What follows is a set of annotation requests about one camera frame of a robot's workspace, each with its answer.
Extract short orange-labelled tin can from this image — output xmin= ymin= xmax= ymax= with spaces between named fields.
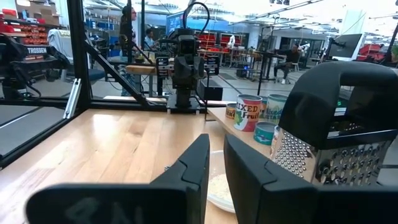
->
xmin=224 ymin=102 xmax=238 ymax=120

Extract dark monitor on arm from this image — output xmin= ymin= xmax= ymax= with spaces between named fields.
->
xmin=328 ymin=33 xmax=364 ymax=60

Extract mixed fruit tin can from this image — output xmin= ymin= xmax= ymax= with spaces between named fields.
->
xmin=233 ymin=94 xmax=263 ymax=133

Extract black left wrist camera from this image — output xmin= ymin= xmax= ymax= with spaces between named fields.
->
xmin=177 ymin=29 xmax=200 ymax=57

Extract diced tomatoes tin can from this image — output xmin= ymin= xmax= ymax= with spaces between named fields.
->
xmin=271 ymin=125 xmax=280 ymax=150

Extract black box on floor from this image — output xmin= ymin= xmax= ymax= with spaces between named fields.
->
xmin=198 ymin=78 xmax=224 ymax=101

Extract mixed vegetables tin can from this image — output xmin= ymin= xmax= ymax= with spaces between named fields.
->
xmin=264 ymin=93 xmax=289 ymax=125

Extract white cloth on chair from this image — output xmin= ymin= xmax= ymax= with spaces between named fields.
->
xmin=46 ymin=29 xmax=75 ymax=60

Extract white plate with cheese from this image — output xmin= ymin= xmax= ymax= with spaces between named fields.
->
xmin=207 ymin=150 xmax=236 ymax=214

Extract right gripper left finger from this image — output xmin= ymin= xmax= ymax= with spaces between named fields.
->
xmin=26 ymin=134 xmax=211 ymax=224

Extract mandarin oranges tin can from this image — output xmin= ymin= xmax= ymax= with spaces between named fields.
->
xmin=259 ymin=95 xmax=269 ymax=121

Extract wooden shelf board wire legs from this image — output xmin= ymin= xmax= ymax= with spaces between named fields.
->
xmin=204 ymin=70 xmax=282 ymax=159

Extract black aluminium table frame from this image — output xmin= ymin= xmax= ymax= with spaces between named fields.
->
xmin=0 ymin=0 xmax=237 ymax=170

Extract blue office chair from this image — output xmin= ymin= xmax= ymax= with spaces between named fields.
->
xmin=88 ymin=67 xmax=106 ymax=82

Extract metal box grater black handle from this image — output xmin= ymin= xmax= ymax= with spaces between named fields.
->
xmin=269 ymin=60 xmax=398 ymax=187

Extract shelving with red bins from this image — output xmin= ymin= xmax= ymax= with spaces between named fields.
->
xmin=0 ymin=7 xmax=62 ymax=62
xmin=357 ymin=43 xmax=389 ymax=62
xmin=194 ymin=30 xmax=249 ymax=52

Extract silver angle bracket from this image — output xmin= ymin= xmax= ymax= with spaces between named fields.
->
xmin=63 ymin=77 xmax=82 ymax=119

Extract person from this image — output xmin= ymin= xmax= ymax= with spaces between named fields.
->
xmin=272 ymin=44 xmax=302 ymax=85
xmin=119 ymin=4 xmax=139 ymax=97
xmin=144 ymin=27 xmax=160 ymax=52

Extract monitor with blue screen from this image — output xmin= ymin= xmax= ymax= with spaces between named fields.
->
xmin=165 ymin=11 xmax=189 ymax=35

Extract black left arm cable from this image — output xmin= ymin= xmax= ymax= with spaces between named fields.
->
xmin=182 ymin=1 xmax=211 ymax=35

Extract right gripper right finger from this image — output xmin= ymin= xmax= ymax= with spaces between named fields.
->
xmin=224 ymin=134 xmax=398 ymax=224

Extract wooden background table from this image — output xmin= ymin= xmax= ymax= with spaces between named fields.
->
xmin=125 ymin=63 xmax=175 ymax=98

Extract short teal tin can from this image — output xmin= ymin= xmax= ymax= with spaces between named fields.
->
xmin=253 ymin=121 xmax=277 ymax=146

